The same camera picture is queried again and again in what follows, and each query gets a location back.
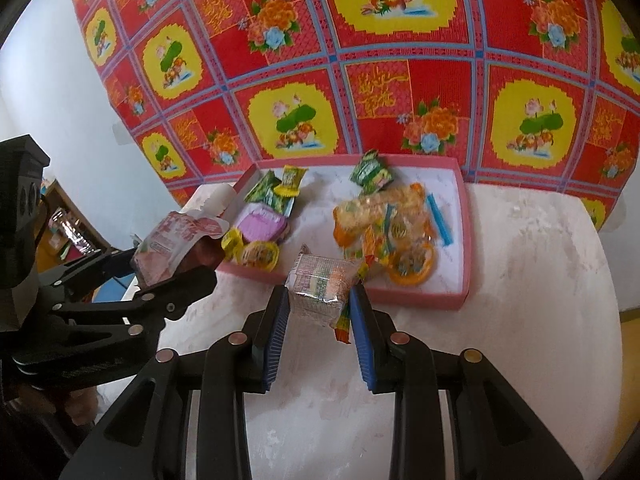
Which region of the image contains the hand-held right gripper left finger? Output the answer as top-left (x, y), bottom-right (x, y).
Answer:
top-left (60, 284), bottom-right (292, 480)

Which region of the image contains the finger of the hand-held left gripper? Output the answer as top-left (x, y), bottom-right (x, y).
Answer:
top-left (12, 266), bottom-right (219, 366)
top-left (35, 249), bottom-right (137, 298)

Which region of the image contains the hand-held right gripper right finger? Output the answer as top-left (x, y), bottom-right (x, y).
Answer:
top-left (349, 282), bottom-right (583, 480)

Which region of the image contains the striped candy wrapper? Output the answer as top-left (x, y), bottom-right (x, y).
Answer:
top-left (332, 307), bottom-right (354, 345)

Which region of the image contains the white peach juice pouch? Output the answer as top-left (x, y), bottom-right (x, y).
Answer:
top-left (131, 210), bottom-right (226, 288)

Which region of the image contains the clear wafer packet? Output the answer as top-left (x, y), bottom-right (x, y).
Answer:
top-left (285, 252), bottom-right (359, 331)

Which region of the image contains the small yellow candy packet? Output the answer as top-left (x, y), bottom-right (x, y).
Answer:
top-left (220, 227), bottom-right (246, 261)

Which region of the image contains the yellow jelly cup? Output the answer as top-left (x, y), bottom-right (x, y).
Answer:
top-left (240, 241), bottom-right (280, 273)

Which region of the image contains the orange rimmed jelly cup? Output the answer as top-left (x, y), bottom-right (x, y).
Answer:
top-left (387, 242), bottom-right (439, 287)

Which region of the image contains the orange printed candy packet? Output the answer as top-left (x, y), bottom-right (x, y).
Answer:
top-left (360, 220), bottom-right (401, 272)

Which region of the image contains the purple tin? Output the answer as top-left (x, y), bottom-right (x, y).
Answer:
top-left (235, 203), bottom-right (291, 246)

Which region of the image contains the pink cardboard box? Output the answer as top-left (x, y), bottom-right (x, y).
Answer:
top-left (215, 156), bottom-right (472, 311)

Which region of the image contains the green twin snack packet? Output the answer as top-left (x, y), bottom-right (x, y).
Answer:
top-left (243, 170), bottom-right (283, 211)

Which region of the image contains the orange cracker packet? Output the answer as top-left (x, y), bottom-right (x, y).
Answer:
top-left (334, 184), bottom-right (426, 247)

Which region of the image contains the blue edged clear packet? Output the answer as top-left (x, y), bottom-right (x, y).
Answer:
top-left (425, 192), bottom-right (454, 249)

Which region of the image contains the yellow snack packet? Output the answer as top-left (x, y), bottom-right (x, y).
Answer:
top-left (274, 165), bottom-right (308, 200)

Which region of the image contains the person's left hand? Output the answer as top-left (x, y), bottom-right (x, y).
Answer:
top-left (65, 385), bottom-right (98, 423)

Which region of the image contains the wooden shelf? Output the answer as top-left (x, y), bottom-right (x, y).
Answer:
top-left (42, 177), bottom-right (114, 261)

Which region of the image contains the red printed blanket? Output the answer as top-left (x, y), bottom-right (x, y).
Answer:
top-left (67, 0), bottom-right (640, 233)

